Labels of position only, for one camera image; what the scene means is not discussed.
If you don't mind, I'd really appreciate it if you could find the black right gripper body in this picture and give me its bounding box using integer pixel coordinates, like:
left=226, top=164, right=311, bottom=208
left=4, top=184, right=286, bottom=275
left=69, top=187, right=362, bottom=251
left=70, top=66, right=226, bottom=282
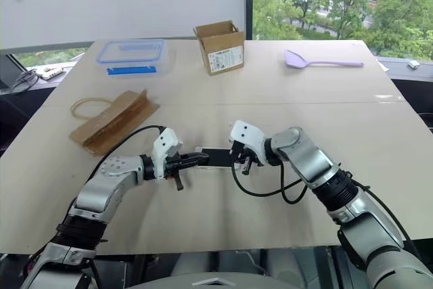
left=229, top=141, right=258, bottom=168

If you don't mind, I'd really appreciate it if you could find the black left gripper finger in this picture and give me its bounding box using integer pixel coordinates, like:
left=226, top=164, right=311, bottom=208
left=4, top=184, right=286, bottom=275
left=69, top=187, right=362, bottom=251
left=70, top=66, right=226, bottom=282
left=172, top=170, right=185, bottom=192
left=181, top=152, right=210, bottom=168

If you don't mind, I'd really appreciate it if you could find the dark window frame post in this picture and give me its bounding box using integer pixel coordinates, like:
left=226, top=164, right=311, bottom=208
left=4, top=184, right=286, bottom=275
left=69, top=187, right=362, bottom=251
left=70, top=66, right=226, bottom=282
left=242, top=0, right=255, bottom=41

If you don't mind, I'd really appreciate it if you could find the white roller blind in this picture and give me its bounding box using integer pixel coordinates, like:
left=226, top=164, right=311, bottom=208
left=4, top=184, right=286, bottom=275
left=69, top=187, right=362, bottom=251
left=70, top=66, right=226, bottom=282
left=0, top=0, right=246, bottom=55

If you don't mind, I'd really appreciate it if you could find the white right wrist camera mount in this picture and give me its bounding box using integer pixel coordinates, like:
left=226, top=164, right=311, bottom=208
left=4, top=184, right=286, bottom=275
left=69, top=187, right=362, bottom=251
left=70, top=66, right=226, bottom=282
left=227, top=119, right=267, bottom=165

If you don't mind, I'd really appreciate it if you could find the white power strip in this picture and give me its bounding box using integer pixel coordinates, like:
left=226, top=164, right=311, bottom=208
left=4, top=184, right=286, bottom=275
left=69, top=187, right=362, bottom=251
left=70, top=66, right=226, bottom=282
left=37, top=67, right=64, bottom=81

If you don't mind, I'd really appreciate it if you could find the grey coiled cable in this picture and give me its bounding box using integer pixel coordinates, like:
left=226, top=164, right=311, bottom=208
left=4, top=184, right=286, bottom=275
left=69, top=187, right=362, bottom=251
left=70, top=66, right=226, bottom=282
left=9, top=69, right=40, bottom=95

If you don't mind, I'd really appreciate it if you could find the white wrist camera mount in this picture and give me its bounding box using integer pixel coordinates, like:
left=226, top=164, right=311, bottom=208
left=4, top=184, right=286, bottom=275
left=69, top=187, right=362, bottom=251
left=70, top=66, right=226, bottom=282
left=227, top=119, right=267, bottom=165
left=151, top=127, right=183, bottom=180

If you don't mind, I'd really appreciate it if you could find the clear container with blue lid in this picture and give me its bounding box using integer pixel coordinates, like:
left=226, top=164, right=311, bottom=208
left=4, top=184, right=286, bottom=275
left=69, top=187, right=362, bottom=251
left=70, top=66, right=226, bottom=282
left=95, top=38, right=169, bottom=79

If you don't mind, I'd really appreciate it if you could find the purple plastic spoon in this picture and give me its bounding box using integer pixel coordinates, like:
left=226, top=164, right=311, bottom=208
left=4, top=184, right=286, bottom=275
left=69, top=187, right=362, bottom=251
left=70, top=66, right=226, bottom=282
left=283, top=49, right=365, bottom=69

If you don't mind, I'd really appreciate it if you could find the brown paper bag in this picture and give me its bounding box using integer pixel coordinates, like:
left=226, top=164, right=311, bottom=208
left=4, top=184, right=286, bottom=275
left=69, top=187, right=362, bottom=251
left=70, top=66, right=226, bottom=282
left=69, top=89, right=161, bottom=157

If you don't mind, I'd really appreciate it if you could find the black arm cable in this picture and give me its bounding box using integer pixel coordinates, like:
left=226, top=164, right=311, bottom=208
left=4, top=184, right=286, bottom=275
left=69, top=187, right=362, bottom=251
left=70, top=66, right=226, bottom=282
left=84, top=125, right=167, bottom=188
left=232, top=162, right=419, bottom=252

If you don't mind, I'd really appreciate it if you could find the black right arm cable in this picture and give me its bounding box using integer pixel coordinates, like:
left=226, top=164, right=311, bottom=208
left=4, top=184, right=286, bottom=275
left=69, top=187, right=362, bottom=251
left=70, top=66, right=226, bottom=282
left=232, top=162, right=419, bottom=252

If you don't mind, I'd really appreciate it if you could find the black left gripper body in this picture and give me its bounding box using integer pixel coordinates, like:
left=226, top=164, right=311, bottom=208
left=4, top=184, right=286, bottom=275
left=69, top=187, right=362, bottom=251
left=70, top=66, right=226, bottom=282
left=164, top=153, right=185, bottom=181

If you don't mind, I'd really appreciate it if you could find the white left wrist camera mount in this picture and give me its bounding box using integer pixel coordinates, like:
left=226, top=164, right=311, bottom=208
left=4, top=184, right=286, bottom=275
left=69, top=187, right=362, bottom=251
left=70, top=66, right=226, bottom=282
left=151, top=127, right=183, bottom=180

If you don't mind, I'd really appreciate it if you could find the open cardboard box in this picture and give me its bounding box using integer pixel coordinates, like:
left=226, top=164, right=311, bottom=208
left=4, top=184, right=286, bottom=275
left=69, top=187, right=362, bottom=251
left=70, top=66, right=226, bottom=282
left=193, top=20, right=246, bottom=76

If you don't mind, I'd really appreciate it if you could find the white smartphone with black screen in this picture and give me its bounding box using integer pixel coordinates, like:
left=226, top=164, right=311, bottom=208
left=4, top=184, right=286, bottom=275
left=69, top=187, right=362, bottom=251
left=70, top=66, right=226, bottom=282
left=202, top=148, right=235, bottom=167

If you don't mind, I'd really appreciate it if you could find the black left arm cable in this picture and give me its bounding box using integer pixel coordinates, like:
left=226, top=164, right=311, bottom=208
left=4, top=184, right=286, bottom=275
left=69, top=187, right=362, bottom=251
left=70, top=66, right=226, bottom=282
left=84, top=125, right=167, bottom=188

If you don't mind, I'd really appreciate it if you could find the clear phone case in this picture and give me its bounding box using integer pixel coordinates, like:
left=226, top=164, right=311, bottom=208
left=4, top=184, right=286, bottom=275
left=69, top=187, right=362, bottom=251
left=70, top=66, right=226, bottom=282
left=193, top=146, right=251, bottom=171

